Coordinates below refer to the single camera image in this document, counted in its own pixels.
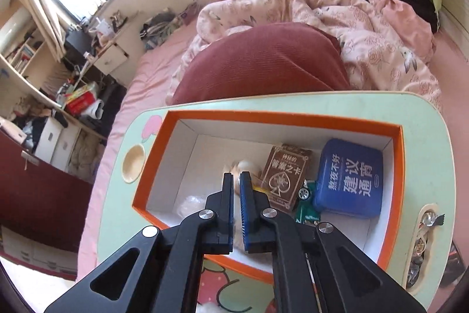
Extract orange-rimmed cardboard box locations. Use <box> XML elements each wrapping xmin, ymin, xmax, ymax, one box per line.
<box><xmin>97</xmin><ymin>91</ymin><xmax>453</xmax><ymax>313</ymax></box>

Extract red green tissue pack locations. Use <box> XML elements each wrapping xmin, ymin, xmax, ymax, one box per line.
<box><xmin>64</xmin><ymin>84</ymin><xmax>99</xmax><ymax>116</ymax></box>

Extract wooden bookshelf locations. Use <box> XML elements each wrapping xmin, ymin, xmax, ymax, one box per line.
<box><xmin>0</xmin><ymin>5</ymin><xmax>67</xmax><ymax>108</ymax></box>

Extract dark red pillow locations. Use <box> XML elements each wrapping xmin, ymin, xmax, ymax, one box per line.
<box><xmin>170</xmin><ymin>23</ymin><xmax>352</xmax><ymax>105</ymax></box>

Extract blue tin case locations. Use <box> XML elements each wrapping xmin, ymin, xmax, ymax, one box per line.
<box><xmin>312</xmin><ymin>138</ymin><xmax>384</xmax><ymax>218</ymax></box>

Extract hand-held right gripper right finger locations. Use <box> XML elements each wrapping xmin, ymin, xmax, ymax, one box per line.
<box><xmin>239</xmin><ymin>171</ymin><xmax>427</xmax><ymax>313</ymax></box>

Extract orange cardboard box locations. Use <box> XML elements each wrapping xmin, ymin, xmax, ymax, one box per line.
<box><xmin>132</xmin><ymin>110</ymin><xmax>405</xmax><ymax>284</ymax></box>

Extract brown card box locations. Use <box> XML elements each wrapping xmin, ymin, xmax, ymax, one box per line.
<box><xmin>259</xmin><ymin>143</ymin><xmax>314</xmax><ymax>213</ymax></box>

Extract white drawer nightstand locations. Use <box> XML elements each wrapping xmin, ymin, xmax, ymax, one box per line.
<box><xmin>93</xmin><ymin>38</ymin><xmax>129</xmax><ymax>75</ymax></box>

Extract white plush toy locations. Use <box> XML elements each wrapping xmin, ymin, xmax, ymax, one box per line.
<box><xmin>224</xmin><ymin>159</ymin><xmax>261</xmax><ymax>251</ymax></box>

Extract pink bed sheet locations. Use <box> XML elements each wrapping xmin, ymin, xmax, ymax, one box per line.
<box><xmin>75</xmin><ymin>0</ymin><xmax>469</xmax><ymax>284</ymax></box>

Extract green toy car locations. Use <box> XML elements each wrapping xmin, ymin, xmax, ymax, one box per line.
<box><xmin>295</xmin><ymin>179</ymin><xmax>321</xmax><ymax>224</ymax></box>

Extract clear plastic bag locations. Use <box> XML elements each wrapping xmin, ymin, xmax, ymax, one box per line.
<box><xmin>174</xmin><ymin>195</ymin><xmax>206</xmax><ymax>223</ymax></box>

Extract pink floral blanket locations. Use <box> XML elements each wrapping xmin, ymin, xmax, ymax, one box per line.
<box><xmin>166</xmin><ymin>0</ymin><xmax>442</xmax><ymax>112</ymax></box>

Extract dark red cabinet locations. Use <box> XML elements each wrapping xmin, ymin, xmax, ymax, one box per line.
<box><xmin>0</xmin><ymin>130</ymin><xmax>94</xmax><ymax>251</ymax></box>

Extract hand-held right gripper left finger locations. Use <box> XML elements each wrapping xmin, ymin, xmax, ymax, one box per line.
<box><xmin>44</xmin><ymin>172</ymin><xmax>235</xmax><ymax>313</ymax></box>

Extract wooden slats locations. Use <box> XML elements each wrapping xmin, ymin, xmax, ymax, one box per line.
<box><xmin>16</xmin><ymin>0</ymin><xmax>74</xmax><ymax>60</ymax></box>

